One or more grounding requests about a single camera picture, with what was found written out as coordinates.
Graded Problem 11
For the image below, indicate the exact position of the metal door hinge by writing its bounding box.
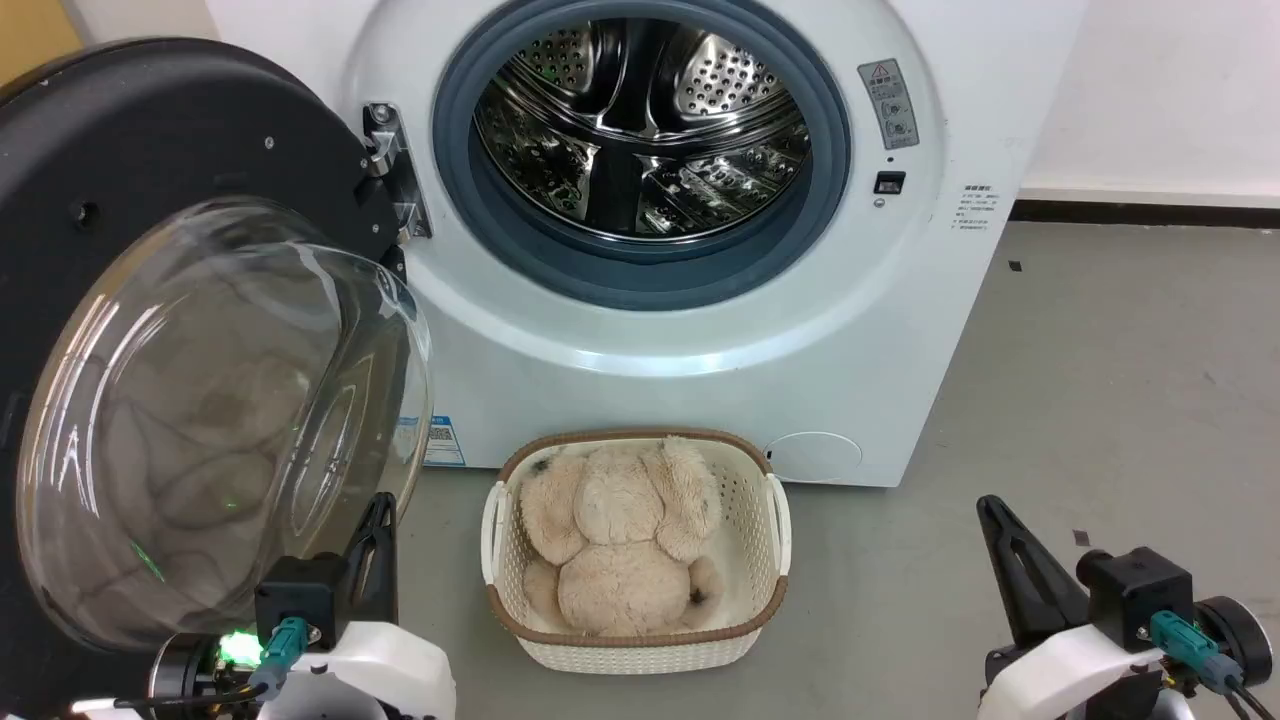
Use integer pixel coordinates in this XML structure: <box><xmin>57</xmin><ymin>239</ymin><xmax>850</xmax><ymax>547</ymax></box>
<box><xmin>362</xmin><ymin>102</ymin><xmax>433</xmax><ymax>241</ymax></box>

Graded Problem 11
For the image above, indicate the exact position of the black washer door glass bowl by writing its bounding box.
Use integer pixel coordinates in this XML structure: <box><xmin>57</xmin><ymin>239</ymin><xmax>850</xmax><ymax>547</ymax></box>
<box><xmin>0</xmin><ymin>37</ymin><xmax>436</xmax><ymax>720</ymax></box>

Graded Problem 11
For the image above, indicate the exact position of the white woven laundry basket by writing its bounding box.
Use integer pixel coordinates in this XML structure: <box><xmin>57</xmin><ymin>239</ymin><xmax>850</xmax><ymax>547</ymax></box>
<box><xmin>481</xmin><ymin>428</ymin><xmax>793</xmax><ymax>674</ymax></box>

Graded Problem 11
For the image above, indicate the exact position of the stainless steel washer drum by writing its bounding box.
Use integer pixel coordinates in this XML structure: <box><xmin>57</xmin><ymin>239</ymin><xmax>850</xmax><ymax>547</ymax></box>
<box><xmin>472</xmin><ymin>18</ymin><xmax>813</xmax><ymax>241</ymax></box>

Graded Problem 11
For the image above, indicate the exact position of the grey warning sticker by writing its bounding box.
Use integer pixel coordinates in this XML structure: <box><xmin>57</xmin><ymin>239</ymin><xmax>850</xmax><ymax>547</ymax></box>
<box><xmin>858</xmin><ymin>58</ymin><xmax>921</xmax><ymax>151</ymax></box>

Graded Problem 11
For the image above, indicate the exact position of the blue energy label sticker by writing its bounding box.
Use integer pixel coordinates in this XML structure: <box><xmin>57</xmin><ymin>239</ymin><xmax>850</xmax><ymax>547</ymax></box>
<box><xmin>395</xmin><ymin>415</ymin><xmax>467</xmax><ymax>468</ymax></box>

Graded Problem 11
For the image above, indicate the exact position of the yellow wooden panel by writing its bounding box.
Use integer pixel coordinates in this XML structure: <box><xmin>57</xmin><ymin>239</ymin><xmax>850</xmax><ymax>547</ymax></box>
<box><xmin>0</xmin><ymin>0</ymin><xmax>83</xmax><ymax>89</ymax></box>

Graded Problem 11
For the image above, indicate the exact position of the left teal connector cable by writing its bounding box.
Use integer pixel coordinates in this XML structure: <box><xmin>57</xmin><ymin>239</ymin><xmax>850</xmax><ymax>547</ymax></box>
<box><xmin>115</xmin><ymin>618</ymin><xmax>309</xmax><ymax>711</ymax></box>

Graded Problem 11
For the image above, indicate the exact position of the white front-load washing machine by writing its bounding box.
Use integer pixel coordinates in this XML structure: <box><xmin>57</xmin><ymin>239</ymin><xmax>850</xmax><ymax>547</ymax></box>
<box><xmin>205</xmin><ymin>0</ymin><xmax>1091</xmax><ymax>489</ymax></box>

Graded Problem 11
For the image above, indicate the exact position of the right teal connector cable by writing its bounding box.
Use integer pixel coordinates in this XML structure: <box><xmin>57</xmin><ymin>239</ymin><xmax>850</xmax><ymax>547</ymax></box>
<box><xmin>1150</xmin><ymin>610</ymin><xmax>1280</xmax><ymax>720</ymax></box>

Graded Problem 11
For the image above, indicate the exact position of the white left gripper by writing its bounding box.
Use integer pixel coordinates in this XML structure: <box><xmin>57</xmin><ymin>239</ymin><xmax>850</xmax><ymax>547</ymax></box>
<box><xmin>262</xmin><ymin>492</ymin><xmax>456</xmax><ymax>720</ymax></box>

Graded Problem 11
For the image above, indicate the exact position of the beige plush toy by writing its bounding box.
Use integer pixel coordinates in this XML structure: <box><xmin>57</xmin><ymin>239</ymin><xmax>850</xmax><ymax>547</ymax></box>
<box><xmin>518</xmin><ymin>436</ymin><xmax>725</xmax><ymax>638</ymax></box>

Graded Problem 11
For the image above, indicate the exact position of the teal connector cable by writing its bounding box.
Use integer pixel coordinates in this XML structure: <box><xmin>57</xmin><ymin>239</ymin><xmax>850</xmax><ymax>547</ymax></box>
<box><xmin>1150</xmin><ymin>610</ymin><xmax>1280</xmax><ymax>720</ymax></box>
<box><xmin>115</xmin><ymin>618</ymin><xmax>309</xmax><ymax>711</ymax></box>

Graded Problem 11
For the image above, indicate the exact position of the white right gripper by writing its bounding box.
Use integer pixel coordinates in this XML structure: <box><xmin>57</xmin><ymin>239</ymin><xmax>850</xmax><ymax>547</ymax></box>
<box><xmin>977</xmin><ymin>495</ymin><xmax>1166</xmax><ymax>720</ymax></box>

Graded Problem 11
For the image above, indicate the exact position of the round filter cover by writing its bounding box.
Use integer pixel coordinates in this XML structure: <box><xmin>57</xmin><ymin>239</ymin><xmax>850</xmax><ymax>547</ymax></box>
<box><xmin>765</xmin><ymin>431</ymin><xmax>863</xmax><ymax>483</ymax></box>

